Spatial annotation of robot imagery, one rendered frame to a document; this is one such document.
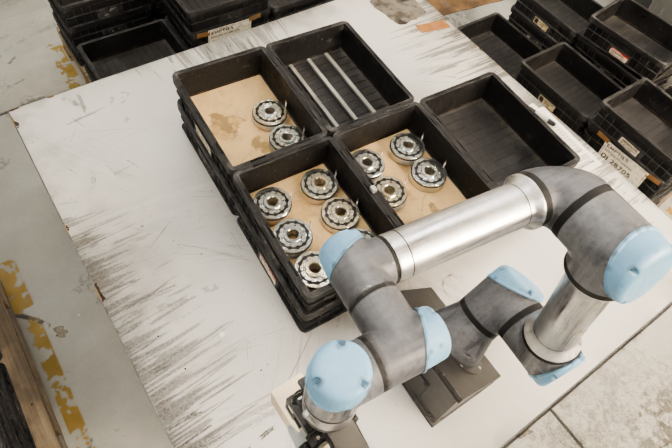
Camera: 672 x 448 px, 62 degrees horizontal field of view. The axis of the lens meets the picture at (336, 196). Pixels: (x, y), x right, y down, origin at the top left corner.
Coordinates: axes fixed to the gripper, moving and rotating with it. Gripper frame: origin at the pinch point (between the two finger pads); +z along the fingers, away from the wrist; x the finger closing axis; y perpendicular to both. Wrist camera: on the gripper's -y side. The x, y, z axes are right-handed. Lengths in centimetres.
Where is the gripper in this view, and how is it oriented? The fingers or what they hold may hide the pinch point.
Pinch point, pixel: (324, 446)
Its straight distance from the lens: 101.1
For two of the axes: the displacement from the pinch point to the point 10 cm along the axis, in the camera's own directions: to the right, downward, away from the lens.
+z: -1.0, 5.7, 8.2
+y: -5.6, -7.1, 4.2
